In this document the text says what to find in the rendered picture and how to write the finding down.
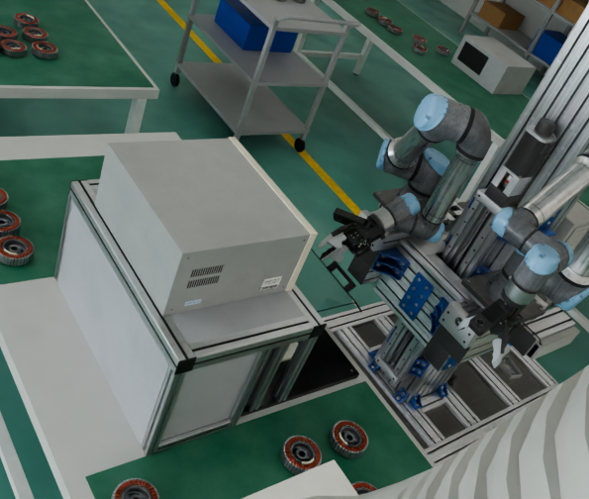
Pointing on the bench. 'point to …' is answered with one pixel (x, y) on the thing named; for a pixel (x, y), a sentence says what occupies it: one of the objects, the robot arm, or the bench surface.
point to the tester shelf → (266, 337)
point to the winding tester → (201, 222)
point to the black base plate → (313, 372)
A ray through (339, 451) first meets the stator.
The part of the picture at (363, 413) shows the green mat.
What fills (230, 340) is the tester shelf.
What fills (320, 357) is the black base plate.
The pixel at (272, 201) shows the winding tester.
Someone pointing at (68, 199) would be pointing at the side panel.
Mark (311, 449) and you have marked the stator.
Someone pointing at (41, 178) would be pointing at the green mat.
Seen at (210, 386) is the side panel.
